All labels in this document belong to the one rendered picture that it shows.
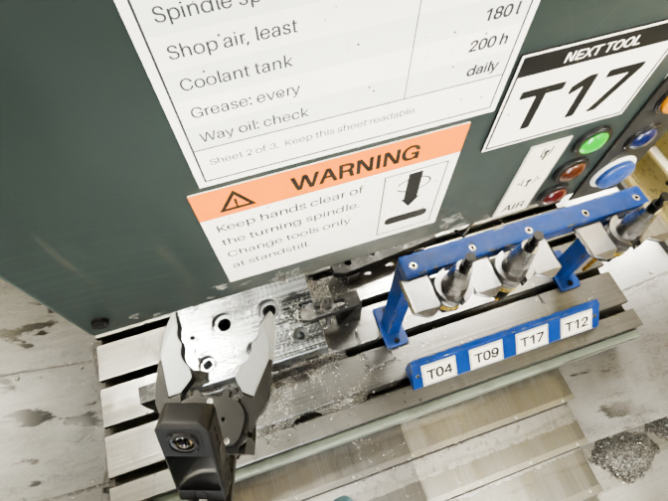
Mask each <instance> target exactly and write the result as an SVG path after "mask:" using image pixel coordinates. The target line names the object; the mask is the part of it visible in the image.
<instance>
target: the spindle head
mask: <svg viewBox="0 0 668 501"><path fill-rule="evenodd" d="M666 18H668V0H541V1H540V3H539V5H538V8H537V10H536V13H535V15H534V17H533V20H532V22H531V25H530V27H529V29H528V32H527V34H526V37H525V39H524V41H523V44H522V46H521V49H520V51H519V53H518V56H517V58H516V61H515V63H514V65H513V68H512V70H511V73H510V75H509V77H508V80H507V81H506V84H505V86H504V88H503V91H502V93H501V96H500V98H499V101H498V103H497V105H496V108H495V110H494V111H491V112H487V113H483V114H480V115H476V116H472V117H468V118H464V119H461V120H457V121H453V122H449V123H447V124H443V125H439V126H435V127H431V128H428V129H424V130H420V131H416V132H412V133H409V134H405V135H401V136H397V137H393V138H390V139H386V140H382V141H378V142H374V143H371V144H367V145H363V146H359V147H355V148H352V149H348V150H344V151H340V152H336V153H333V154H329V155H325V156H321V157H317V158H314V159H310V160H306V161H302V162H298V163H295V164H291V165H287V166H283V167H279V168H276V169H272V170H268V171H264V172H261V173H257V174H253V175H249V176H245V177H243V178H239V179H235V180H231V181H227V182H224V183H220V184H216V185H212V186H208V187H205V188H201V189H200V188H199V186H198V184H197V181H196V179H195V177H194V175H193V173H192V170H191V168H190V166H189V164H188V162H187V159H186V157H185V155H184V153H183V151H182V149H181V146H180V144H179V142H178V140H177V138H176V135H175V133H174V131H173V129H172V127H171V124H170V122H169V120H168V118H167V116H166V113H165V111H164V109H163V107H162V105H161V103H160V100H159V98H158V96H157V94H156V92H155V89H154V87H153V85H152V83H151V81H150V78H149V76H148V74H147V72H146V71H145V68H144V66H143V64H142V62H141V60H140V58H139V55H138V53H137V51H136V49H135V47H134V44H133V42H132V40H131V38H130V36H129V33H128V31H127V29H126V27H125V25H124V22H123V20H122V18H121V16H120V14H119V12H118V9H117V7H116V5H115V3H114V1H113V0H0V278H1V279H3V280H4V281H6V282H7V283H9V284H11V285H12V286H14V287H15V288H17V289H19V290H20V291H22V292H23V293H25V294H27V295H28V296H30V297H31V298H33V299H35V300H36V301H38V302H39V303H41V304H43V305H44V306H46V307H47V308H49V309H50V310H52V311H54V312H55V313H57V314H58V315H60V316H62V317H63V318H65V319H66V320H68V321H70V322H71V323H73V324H74V325H76V326H78V327H79V328H80V329H81V330H83V331H85V332H86V333H88V334H89V335H92V336H96V335H99V334H102V333H106V332H109V331H113V330H116V329H119V328H123V327H126V326H129V325H133V324H136V323H139V322H143V321H146V320H149V319H153V318H156V317H159V316H163V315H166V314H169V313H173V312H176V311H179V310H183V309H186V308H190V307H193V306H196V305H200V304H203V303H206V302H210V301H213V300H216V299H220V298H223V297H226V296H230V295H233V294H236V293H240V292H243V291H246V290H250V289H253V288H256V287H260V286H263V285H267V284H270V283H273V282H277V281H280V280H283V279H287V278H290V277H293V276H296V275H299V274H302V273H306V272H309V271H312V270H316V269H319V268H322V267H326V266H329V265H332V264H336V263H339V262H343V261H346V260H349V259H353V258H356V257H359V256H363V255H366V254H369V253H373V252H376V251H382V250H385V249H388V248H392V247H395V246H398V245H402V244H405V243H408V242H412V241H415V240H419V239H422V238H425V237H429V236H432V235H435V234H439V233H442V232H445V231H449V230H452V229H455V228H459V227H462V226H465V225H469V224H472V223H475V222H479V221H482V220H485V219H489V218H491V217H492V215H493V214H494V212H495V210H496V208H497V206H498V205H499V203H500V201H501V199H502V198H503V196H504V194H505V192H506V191H507V189H508V187H509V185H510V184H511V182H512V180H513V178H514V177H515V175H516V173H517V171H518V169H519V168H520V166H521V164H522V162H523V161H524V159H525V157H526V155H527V154H528V152H529V150H530V148H531V147H532V146H536V145H540V144H543V143H547V142H550V141H554V140H558V139H561V138H565V137H568V136H573V139H572V140H571V142H570V143H569V145H568V146H567V148H566V149H565V151H564V152H563V154H562V155H561V157H560V158H559V160H558V161H557V162H556V164H555V165H554V167H553V168H552V170H551V171H550V173H549V174H548V176H547V177H546V179H545V180H544V182H543V183H542V185H541V186H540V188H539V189H538V191H537V192H536V194H535V195H534V197H533V198H532V200H531V201H530V203H529V204H528V206H527V207H529V206H532V205H536V204H537V203H536V201H537V198H538V197H539V196H540V195H541V194H542V193H543V192H544V191H546V190H547V189H549V188H550V187H552V186H555V185H557V184H559V183H555V182H554V180H553V176H554V174H555V172H556V171H557V170H558V169H559V168H560V167H561V166H562V165H564V164H565V163H567V162H569V161H571V160H573V159H575V158H578V157H587V158H588V159H589V161H590V163H589V166H588V167H587V169H586V170H585V171H584V172H583V173H582V174H580V176H579V177H577V178H575V179H573V180H571V181H569V182H566V183H567V184H569V185H570V187H571V189H570V192H569V193H568V194H572V193H573V192H574V191H575V190H576V189H577V188H578V186H579V185H580V184H581V183H582V181H583V180H584V179H585V177H586V176H587V175H588V174H589V172H590V171H591V170H592V169H593V167H594V166H595V165H596V164H597V162H598V161H599V160H600V159H601V157H602V156H603V155H604V154H605V152H606V151H607V150H608V149H609V147H610V146H611V145H612V144H613V142H614V141H615V140H616V139H617V137H618V136H619V135H620V134H621V132H622V131H623V130H624V129H625V127H626V126H627V125H628V124H629V122H630V121H631V120H632V119H633V117H634V116H635V115H636V114H637V112H638V111H639V110H640V109H641V107H642V106H643V105H644V104H645V102H646V101H647V100H648V99H649V97H650V96H651V95H652V94H653V92H654V91H656V90H657V88H658V87H659V86H660V84H661V83H662V82H663V81H664V79H665V78H666V76H667V75H668V53H667V55H666V56H665V57H664V59H663V60H662V61H661V63H660V64H659V65H658V67H657V68H656V69H655V70H654V72H653V73H652V74H651V76H650V77H649V78H648V80H647V81H646V82H645V84H644V85H643V86H642V88H641V89H640V90H639V92H638V93H637V94H636V96H635V97H634V98H633V100H632V101H631V102H630V103H629V105H628V106H627V107H626V109H625V110H624V111H623V113H622V114H619V115H615V116H612V117H608V118H604V119H601V120H597V121H593V122H590V123H586V124H583V125H579V126H575V127H572V128H568V129H565V130H561V131H557V132H554V133H550V134H546V135H543V136H539V137H536V138H532V139H528V140H525V141H521V142H517V143H514V144H510V145H507V146H503V147H499V148H496V149H492V150H488V151H485V152H481V148H482V146H483V144H484V141H485V139H486V136H487V134H488V132H489V129H490V127H491V125H492V122H493V120H494V118H495V115H496V113H497V111H498V108H499V106H500V104H501V101H502V99H503V96H504V94H505V92H506V89H507V87H508V85H509V82H510V80H511V78H512V76H513V74H514V72H515V69H516V67H517V64H518V62H519V60H520V57H521V55H522V54H526V53H530V52H534V51H538V50H542V49H546V48H550V47H553V46H557V45H561V44H565V43H569V42H573V41H577V40H581V39H585V38H589V37H593V36H598V35H602V34H606V33H610V32H614V31H618V30H622V29H626V28H630V27H634V26H638V25H642V24H646V23H650V22H654V21H658V20H662V19H666ZM468 121H470V122H471V123H470V126H469V129H468V131H467V134H466V137H465V140H464V142H463V145H462V148H461V151H460V153H459V156H458V159H457V161H456V164H455V167H454V170H453V172H452V175H451V178H450V181H449V183H448V186H447V189H446V192H445V194H444V197H443V200H442V202H441V205H440V208H439V211H438V213H437V216H436V219H435V222H434V223H430V224H427V225H424V226H420V227H417V228H413V229H410V230H407V231H403V232H400V233H397V234H393V235H390V236H386V237H383V238H380V239H376V240H373V241H369V242H366V243H363V244H359V245H356V246H352V247H349V248H346V249H342V250H336V251H333V252H331V253H327V254H324V255H320V256H317V257H314V258H310V259H307V260H303V261H300V262H297V263H293V264H290V265H287V266H283V267H280V268H276V269H273V270H270V271H266V272H263V273H259V274H256V275H253V276H249V277H246V278H242V279H239V280H236V281H232V282H230V280H229V278H228V276H227V274H226V272H225V270H224V269H223V267H222V265H221V263H220V261H219V259H218V257H217V255H216V253H215V251H214V249H213V247H212V245H211V243H210V241H209V239H208V237H207V235H206V234H205V232H204V230H203V228H202V226H201V224H200V222H199V220H198V218H197V216H196V214H195V212H194V210H193V208H192V206H191V204H190V202H189V200H188V199H187V196H191V195H195V194H198V193H202V192H206V191H210V190H214V189H217V188H221V187H225V186H229V185H232V184H236V183H240V182H243V181H247V180H250V179H254V178H258V177H262V176H265V175H269V174H273V173H277V172H281V171H284V170H288V169H292V168H296V167H299V166H303V165H307V164H311V163H315V162H318V161H322V160H326V159H330V158H333V157H337V156H341V155H345V154H348V153H352V152H356V151H360V150H364V149H367V148H371V147H375V146H379V145H382V144H386V143H390V142H394V141H398V140H401V139H405V138H409V137H413V136H416V135H420V134H424V133H428V132H432V131H435V130H439V129H443V128H446V127H449V126H453V125H457V124H461V123H465V122H468ZM603 125H609V126H611V127H612V129H613V134H612V136H611V138H610V139H609V140H608V141H607V142H606V143H605V144H604V145H603V146H602V147H600V148H599V149H597V150H596V151H594V152H593V153H591V154H588V155H585V156H576V155H574V153H573V152H572V149H573V146H574V144H575V143H576V142H577V141H578V139H580V138H581V137H582V136H583V135H584V134H586V133H587V132H589V131H590V130H592V129H594V128H597V127H599V126H603ZM568 194H567V195H568Z"/></svg>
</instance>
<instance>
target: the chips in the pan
mask: <svg viewBox="0 0 668 501"><path fill-rule="evenodd" d="M644 426H645V431H650V432H651V433H654V434H655V435H657V436H658V437H659V438H660V439H661V438H663V440H664V439H666V440H667V441H668V416H667V417H662V418H660V419H657V420H654V421H651V422H648V423H645V424H644ZM622 433H623V434H622ZM622 433H621V436H620V435H619V433H616V434H613V435H610V436H608V437H605V438H602V439H599V440H596V441H595V442H594V446H593V447H592V448H593V450H592V451H591V454H590V456H591V458H590V459H589V460H590V462H591V463H593V464H594V465H595V466H598V467H600V468H602V469H603V470H604V471H607V472H609V474H611V475H610V477H611V476H612V475H613V476H612V478H613V477H614V478H616V479H620V480H621V481H623V482H626V484H627V483H628V484H629V482H631V483H633V482H636V481H635V479H637V478H638V477H646V476H645V474H644V472H646V471H648V468H649V467H650V465H652V461H653V460H654V456H655V455H656V453H658V454H659V453H660V452H659V451H660V448H659V446H658V445H657V444H656V443H654V441H653V440H652V438H651V439H649V436H648V435H649V434H648V435H647V432H646V434H644V433H640V432H637V431H635V432H633V433H630V432H627V430H625V431H622ZM661 440H662V439H661ZM653 443H654V444H653ZM595 466H594V467H595ZM610 477H609V478H610ZM614 478H613V479H614ZM610 479H611V478H610ZM623 482H622V483H623Z"/></svg>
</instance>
